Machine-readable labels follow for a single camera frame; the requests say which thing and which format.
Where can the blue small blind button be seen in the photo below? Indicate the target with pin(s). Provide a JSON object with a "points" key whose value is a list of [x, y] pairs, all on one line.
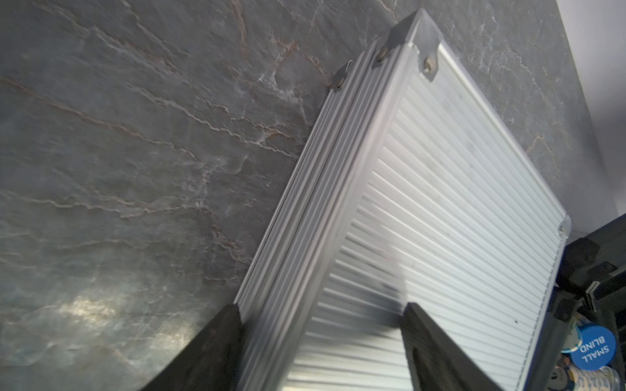
{"points": [[597, 349]]}

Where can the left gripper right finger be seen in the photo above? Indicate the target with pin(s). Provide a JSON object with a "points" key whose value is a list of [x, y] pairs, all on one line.
{"points": [[435, 361]]}

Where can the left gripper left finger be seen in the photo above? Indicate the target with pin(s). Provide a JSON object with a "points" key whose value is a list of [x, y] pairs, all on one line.
{"points": [[210, 361]]}

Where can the dark grey poker case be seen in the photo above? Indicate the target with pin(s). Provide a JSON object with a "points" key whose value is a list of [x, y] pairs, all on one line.
{"points": [[591, 282]]}

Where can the pile of poker chips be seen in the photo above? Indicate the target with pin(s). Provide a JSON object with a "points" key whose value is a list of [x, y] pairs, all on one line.
{"points": [[566, 376]]}

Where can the silver aluminium poker case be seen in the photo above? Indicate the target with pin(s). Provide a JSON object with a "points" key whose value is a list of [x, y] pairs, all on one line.
{"points": [[410, 189]]}

